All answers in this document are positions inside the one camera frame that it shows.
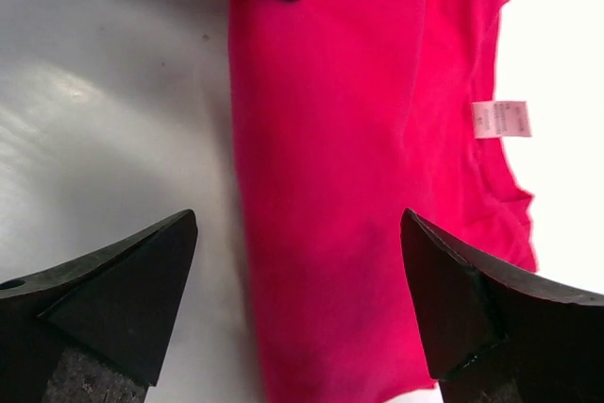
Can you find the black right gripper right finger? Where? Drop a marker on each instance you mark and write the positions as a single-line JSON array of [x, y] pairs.
[[493, 332]]

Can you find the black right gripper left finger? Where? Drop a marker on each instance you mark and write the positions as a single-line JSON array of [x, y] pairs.
[[97, 328]]

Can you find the red t shirt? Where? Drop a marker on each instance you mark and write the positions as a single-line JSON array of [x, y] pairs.
[[345, 113]]

